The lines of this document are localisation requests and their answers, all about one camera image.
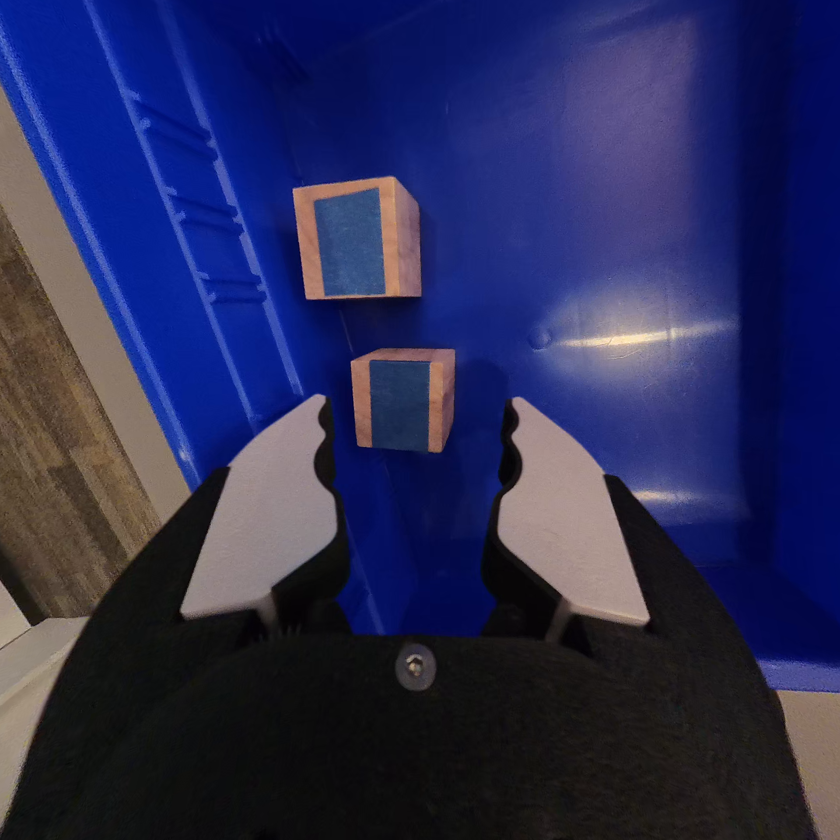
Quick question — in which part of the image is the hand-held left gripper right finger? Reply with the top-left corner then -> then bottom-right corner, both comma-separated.
481,395 -> 652,647

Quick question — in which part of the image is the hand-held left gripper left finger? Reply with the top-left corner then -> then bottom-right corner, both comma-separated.
179,394 -> 352,637

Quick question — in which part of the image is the wooden cube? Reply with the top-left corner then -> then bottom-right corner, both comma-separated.
350,348 -> 456,454
292,175 -> 421,301

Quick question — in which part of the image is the blue plastic bin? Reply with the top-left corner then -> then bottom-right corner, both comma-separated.
0,0 -> 840,693

